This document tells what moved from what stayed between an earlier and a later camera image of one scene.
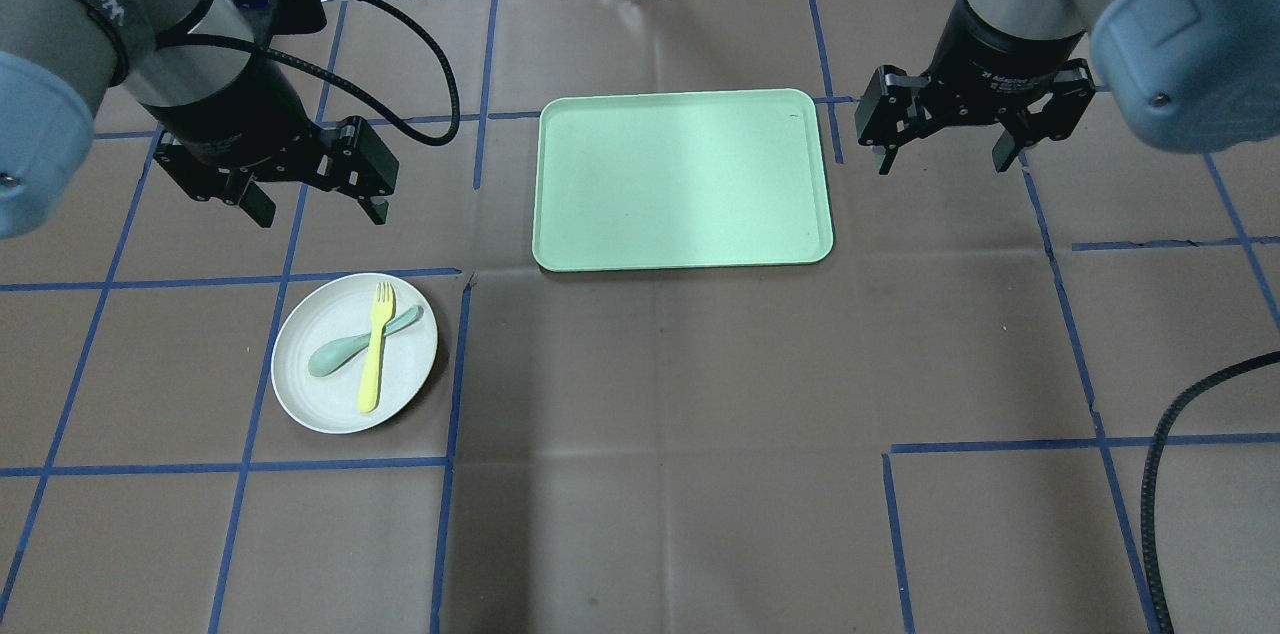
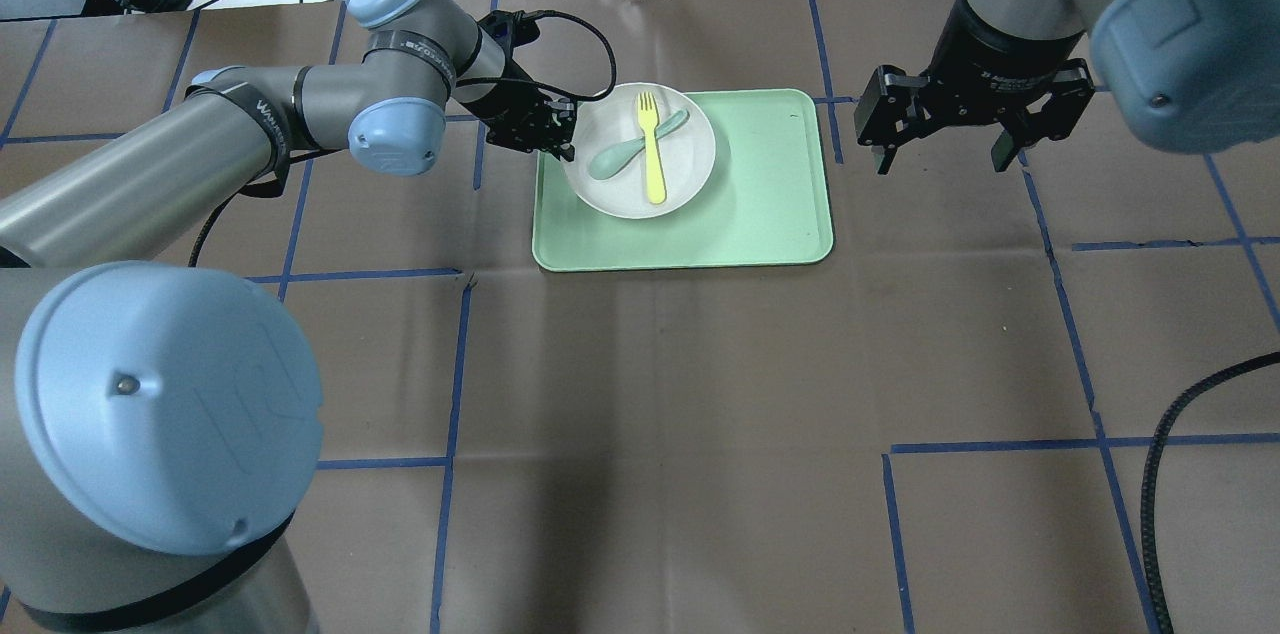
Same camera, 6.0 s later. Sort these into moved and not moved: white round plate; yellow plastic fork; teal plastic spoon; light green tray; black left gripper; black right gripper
Moved: black left gripper; teal plastic spoon; yellow plastic fork; white round plate
Not moved: black right gripper; light green tray
